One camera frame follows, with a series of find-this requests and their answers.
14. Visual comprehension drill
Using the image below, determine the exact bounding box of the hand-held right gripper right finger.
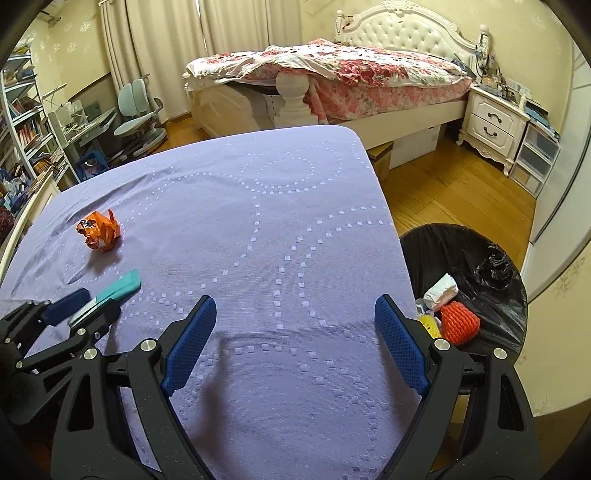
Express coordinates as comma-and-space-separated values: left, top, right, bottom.
374, 295, 541, 480

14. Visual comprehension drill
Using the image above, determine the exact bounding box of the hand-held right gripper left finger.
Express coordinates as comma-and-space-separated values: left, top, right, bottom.
51, 295, 218, 480

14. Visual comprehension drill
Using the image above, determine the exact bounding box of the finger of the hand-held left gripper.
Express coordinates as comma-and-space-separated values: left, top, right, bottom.
0, 287, 92, 352
18, 298, 122, 374

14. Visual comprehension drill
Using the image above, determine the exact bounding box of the teal and white packet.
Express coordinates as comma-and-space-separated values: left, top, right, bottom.
69, 269, 141, 326

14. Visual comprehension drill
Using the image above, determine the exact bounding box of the orange foam fruit net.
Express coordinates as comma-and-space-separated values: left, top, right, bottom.
440, 301, 481, 346

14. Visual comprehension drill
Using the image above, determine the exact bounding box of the white paper wad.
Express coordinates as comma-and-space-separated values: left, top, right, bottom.
422, 273, 459, 311

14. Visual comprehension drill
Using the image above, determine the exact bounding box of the orange snack wrapper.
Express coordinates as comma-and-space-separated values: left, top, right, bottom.
76, 209, 122, 252

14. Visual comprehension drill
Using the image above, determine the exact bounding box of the trash bin with black bag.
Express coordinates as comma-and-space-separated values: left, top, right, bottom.
398, 223, 528, 370

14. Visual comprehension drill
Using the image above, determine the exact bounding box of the blue bag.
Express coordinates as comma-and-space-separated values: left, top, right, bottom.
76, 152, 109, 181

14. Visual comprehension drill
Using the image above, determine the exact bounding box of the purple dotted bed sheet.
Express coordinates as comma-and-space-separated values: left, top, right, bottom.
0, 126, 423, 480

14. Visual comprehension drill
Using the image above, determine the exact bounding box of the grey study desk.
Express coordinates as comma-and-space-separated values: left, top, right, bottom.
46, 99, 121, 181

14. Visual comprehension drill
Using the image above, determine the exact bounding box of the brown cardboard box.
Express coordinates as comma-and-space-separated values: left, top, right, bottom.
367, 141, 394, 182

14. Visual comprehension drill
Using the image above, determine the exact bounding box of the white bookshelf with books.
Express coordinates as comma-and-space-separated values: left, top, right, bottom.
0, 51, 70, 185

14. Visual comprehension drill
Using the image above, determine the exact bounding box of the white storage box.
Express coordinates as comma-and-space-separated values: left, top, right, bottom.
390, 124, 446, 169

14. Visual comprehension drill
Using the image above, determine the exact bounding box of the pale green desk chair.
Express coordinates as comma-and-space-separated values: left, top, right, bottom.
113, 73, 168, 148

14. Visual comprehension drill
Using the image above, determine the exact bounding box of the white wardrobe door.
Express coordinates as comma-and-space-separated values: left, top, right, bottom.
529, 39, 591, 301

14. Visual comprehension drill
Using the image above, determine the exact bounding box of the plastic drawer unit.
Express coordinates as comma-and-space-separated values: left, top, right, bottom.
510, 121, 561, 198

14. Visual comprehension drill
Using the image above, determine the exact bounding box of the white nightstand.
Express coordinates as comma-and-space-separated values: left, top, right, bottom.
457, 84, 532, 177

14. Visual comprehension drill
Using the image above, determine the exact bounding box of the beige curtain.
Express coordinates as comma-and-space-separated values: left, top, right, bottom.
98, 0, 206, 125
198, 0, 308, 58

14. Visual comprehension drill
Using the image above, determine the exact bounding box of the floral pink quilt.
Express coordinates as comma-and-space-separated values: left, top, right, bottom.
185, 39, 474, 125

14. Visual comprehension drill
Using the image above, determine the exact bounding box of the white bed with tufted headboard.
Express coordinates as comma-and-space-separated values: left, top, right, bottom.
185, 0, 490, 169

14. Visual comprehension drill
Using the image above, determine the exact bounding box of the white curved bed rail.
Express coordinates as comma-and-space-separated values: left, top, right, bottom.
0, 182, 61, 273

